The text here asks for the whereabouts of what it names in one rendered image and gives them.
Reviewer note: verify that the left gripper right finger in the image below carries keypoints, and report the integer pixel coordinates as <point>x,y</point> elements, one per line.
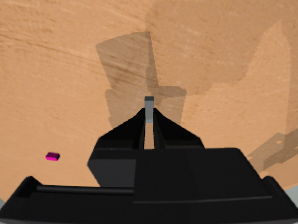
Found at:
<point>172,135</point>

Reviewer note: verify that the grey rod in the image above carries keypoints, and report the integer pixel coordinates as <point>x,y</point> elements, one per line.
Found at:
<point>149,105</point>

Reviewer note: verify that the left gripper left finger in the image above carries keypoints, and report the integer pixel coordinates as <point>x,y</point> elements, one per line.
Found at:
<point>126,135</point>

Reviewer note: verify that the small magenta block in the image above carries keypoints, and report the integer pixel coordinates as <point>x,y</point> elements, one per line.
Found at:
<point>52,156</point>

